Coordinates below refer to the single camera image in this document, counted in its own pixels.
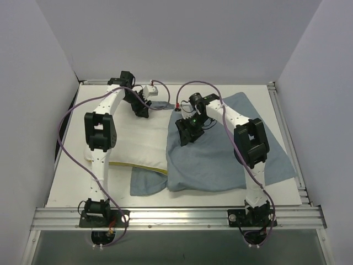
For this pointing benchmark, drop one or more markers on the aluminium front frame rail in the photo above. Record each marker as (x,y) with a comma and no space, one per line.
(167,219)

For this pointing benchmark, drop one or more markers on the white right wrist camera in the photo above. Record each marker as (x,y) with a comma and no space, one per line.
(185,110)

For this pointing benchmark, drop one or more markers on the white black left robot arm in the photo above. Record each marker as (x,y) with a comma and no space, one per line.
(101,137)

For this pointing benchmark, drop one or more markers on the white pillow with yellow edge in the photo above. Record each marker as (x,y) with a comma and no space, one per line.
(141,142)

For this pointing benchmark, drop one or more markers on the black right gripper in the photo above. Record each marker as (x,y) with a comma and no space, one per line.
(186,129)

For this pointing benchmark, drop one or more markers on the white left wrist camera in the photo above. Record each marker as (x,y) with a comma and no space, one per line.
(149,90)

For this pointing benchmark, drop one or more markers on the blue-grey fabric pillowcase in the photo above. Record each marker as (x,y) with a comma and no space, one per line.
(209,164)

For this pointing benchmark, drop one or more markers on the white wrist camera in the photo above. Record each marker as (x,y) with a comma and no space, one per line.
(185,110)
(149,90)

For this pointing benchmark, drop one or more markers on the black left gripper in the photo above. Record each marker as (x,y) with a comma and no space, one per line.
(141,107)

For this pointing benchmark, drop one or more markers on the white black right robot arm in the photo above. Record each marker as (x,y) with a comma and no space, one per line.
(250,143)

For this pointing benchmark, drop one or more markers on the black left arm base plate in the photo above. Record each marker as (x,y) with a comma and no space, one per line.
(116,219)

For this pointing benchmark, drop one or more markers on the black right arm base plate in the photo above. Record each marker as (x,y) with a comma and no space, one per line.
(242,218)

